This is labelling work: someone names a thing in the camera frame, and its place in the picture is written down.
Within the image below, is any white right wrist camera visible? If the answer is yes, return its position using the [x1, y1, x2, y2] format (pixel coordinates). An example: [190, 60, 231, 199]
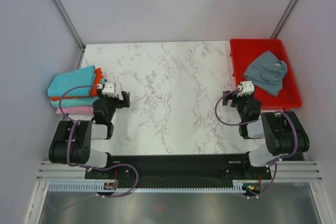
[237, 80, 255, 97]

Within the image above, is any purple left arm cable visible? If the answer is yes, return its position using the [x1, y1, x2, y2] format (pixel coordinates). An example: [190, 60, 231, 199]
[59, 84, 140, 210]

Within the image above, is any folded pink t shirt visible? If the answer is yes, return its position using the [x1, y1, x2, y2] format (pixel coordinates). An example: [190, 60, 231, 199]
[61, 94, 99, 115]

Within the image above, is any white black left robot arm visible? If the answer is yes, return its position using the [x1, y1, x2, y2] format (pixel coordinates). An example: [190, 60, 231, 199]
[48, 91, 130, 178]

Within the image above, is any folded red t shirt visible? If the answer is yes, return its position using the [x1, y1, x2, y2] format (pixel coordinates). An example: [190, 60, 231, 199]
[47, 65, 103, 101]

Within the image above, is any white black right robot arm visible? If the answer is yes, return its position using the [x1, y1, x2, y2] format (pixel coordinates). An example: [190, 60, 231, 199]
[219, 90, 310, 179]

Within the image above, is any grey t shirt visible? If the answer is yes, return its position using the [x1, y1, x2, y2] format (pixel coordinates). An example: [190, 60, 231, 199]
[243, 51, 288, 97]

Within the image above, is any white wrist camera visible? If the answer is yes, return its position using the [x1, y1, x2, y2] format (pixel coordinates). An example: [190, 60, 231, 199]
[97, 82, 117, 98]
[237, 80, 255, 97]

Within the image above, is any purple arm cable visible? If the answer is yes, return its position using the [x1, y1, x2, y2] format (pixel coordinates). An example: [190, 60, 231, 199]
[59, 84, 140, 210]
[214, 90, 299, 200]

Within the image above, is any aluminium frame rail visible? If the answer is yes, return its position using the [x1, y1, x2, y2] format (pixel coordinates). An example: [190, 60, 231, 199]
[37, 161, 322, 183]

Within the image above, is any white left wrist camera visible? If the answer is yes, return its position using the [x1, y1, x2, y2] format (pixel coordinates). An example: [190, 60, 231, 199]
[97, 82, 117, 98]

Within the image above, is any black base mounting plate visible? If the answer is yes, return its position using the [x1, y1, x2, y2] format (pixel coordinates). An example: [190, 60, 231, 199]
[85, 154, 271, 186]

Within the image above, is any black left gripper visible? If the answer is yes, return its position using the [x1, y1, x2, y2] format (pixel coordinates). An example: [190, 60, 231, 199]
[97, 89, 130, 122]

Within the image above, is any grey slotted cable duct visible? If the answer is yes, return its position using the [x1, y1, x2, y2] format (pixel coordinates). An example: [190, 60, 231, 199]
[48, 180, 257, 193]

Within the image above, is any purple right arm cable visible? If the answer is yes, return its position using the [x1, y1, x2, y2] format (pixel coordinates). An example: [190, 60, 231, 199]
[214, 90, 299, 200]

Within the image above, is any red plastic bin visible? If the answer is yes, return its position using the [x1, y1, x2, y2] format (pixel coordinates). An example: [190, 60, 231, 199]
[229, 39, 302, 110]

